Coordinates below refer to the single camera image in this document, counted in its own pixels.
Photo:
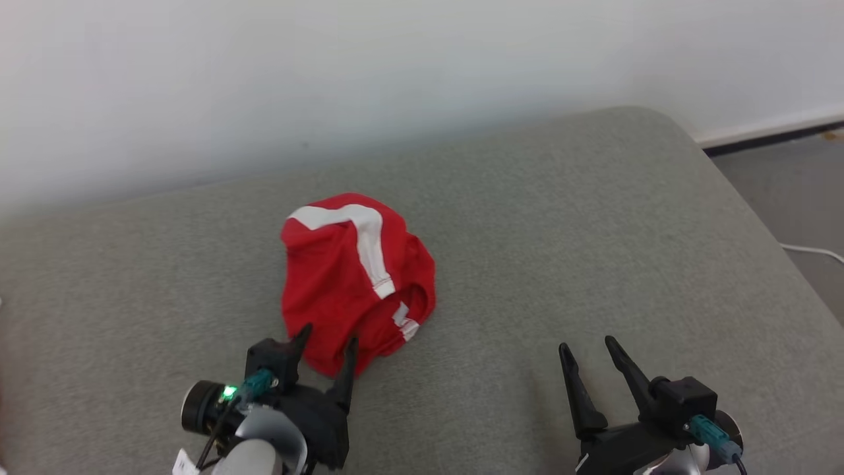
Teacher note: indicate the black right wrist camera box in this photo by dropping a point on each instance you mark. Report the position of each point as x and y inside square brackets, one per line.
[686, 399]

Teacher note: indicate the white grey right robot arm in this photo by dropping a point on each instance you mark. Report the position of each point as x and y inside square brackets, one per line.
[679, 463]

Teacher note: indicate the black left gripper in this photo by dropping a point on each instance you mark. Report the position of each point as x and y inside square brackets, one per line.
[323, 429]

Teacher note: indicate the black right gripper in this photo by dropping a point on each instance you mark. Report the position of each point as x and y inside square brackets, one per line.
[620, 452]

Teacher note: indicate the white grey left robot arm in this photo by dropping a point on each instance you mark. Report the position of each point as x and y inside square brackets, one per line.
[254, 458]

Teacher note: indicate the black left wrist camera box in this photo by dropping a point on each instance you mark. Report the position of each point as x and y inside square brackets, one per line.
[267, 359]

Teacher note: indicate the red garment with white stripes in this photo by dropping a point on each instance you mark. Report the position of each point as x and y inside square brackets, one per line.
[330, 277]

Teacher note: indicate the white baseboard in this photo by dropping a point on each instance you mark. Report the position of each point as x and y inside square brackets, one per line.
[765, 128]

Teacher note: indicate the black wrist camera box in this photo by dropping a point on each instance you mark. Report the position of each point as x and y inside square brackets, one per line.
[686, 399]
[267, 359]

